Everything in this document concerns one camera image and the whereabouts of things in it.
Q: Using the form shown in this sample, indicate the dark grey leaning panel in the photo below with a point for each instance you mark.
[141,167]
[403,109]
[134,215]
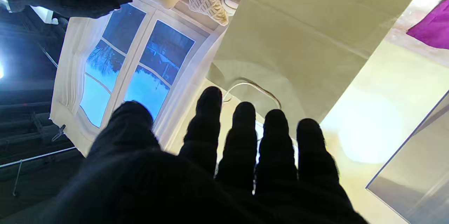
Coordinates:
[417,175]

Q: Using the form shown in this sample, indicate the printed room scene backdrop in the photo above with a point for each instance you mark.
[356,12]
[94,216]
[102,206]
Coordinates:
[140,59]

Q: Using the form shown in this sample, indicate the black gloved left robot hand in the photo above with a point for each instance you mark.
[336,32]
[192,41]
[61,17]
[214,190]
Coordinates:
[196,189]

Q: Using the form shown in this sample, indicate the kraft paper bag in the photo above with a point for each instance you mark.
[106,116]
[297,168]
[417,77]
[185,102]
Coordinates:
[301,41]

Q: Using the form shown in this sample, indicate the magenta shorts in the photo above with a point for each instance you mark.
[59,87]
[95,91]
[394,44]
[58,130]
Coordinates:
[433,27]

